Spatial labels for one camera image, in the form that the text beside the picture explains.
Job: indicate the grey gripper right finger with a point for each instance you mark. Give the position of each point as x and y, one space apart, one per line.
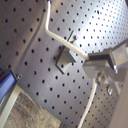
115 56

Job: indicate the aluminium frame rail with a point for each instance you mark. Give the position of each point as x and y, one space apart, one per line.
7 104

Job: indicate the corner mounting screw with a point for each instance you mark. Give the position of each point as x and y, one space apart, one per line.
19 76

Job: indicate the grey perforated breadboard plate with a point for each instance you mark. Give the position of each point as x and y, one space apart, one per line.
26 49

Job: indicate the blue block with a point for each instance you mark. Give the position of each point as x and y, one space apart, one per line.
7 80

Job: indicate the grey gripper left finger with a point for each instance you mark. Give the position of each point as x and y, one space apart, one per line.
103 74

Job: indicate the metal cable clip bracket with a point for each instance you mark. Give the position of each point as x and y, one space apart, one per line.
67 56

